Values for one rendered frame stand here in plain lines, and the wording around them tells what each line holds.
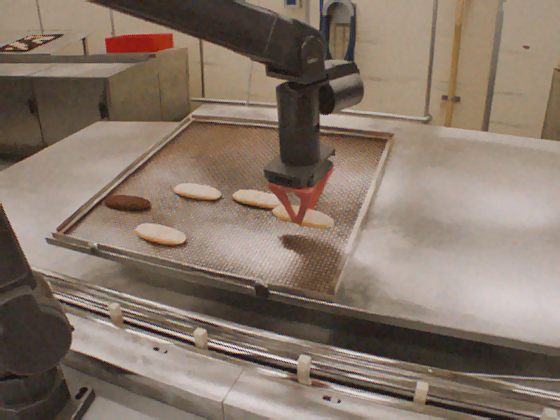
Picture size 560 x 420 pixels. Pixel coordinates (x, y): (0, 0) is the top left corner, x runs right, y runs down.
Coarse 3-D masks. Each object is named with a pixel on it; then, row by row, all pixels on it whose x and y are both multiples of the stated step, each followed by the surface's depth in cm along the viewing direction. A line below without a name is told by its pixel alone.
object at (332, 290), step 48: (192, 144) 102; (336, 144) 97; (384, 144) 97; (144, 192) 86; (288, 192) 83; (336, 192) 83; (192, 240) 73; (240, 240) 73; (288, 288) 62; (336, 288) 61
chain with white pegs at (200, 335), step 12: (60, 300) 68; (96, 312) 65; (120, 312) 63; (132, 324) 63; (168, 336) 61; (204, 336) 58; (204, 348) 58; (216, 348) 59; (252, 360) 57; (300, 360) 53; (300, 372) 54; (348, 384) 53; (420, 384) 49; (396, 396) 52; (420, 396) 49; (444, 408) 50; (456, 408) 49
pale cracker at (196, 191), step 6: (180, 186) 86; (186, 186) 85; (192, 186) 85; (198, 186) 85; (204, 186) 85; (180, 192) 84; (186, 192) 84; (192, 192) 84; (198, 192) 83; (204, 192) 83; (210, 192) 83; (216, 192) 83; (198, 198) 83; (204, 198) 83; (210, 198) 82; (216, 198) 83
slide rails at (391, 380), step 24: (72, 288) 69; (144, 312) 64; (192, 336) 60; (216, 336) 60; (240, 360) 56; (288, 360) 56; (312, 360) 56; (312, 384) 52; (336, 384) 52; (384, 384) 52; (408, 384) 52; (432, 384) 52; (432, 408) 48; (504, 408) 48; (528, 408) 48; (552, 408) 47
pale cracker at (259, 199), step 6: (240, 192) 83; (246, 192) 82; (252, 192) 82; (258, 192) 82; (234, 198) 82; (240, 198) 81; (246, 198) 81; (252, 198) 81; (258, 198) 80; (264, 198) 80; (270, 198) 80; (276, 198) 80; (252, 204) 80; (258, 204) 80; (264, 204) 79; (270, 204) 79; (276, 204) 79
